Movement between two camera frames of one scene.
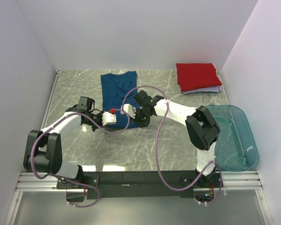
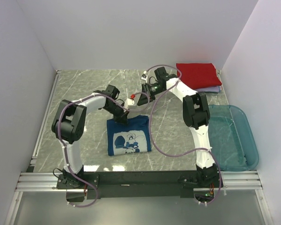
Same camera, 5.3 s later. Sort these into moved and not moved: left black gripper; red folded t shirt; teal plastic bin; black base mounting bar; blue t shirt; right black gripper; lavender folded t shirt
Moved: blue t shirt; left black gripper; right black gripper
Not moved: red folded t shirt; black base mounting bar; teal plastic bin; lavender folded t shirt
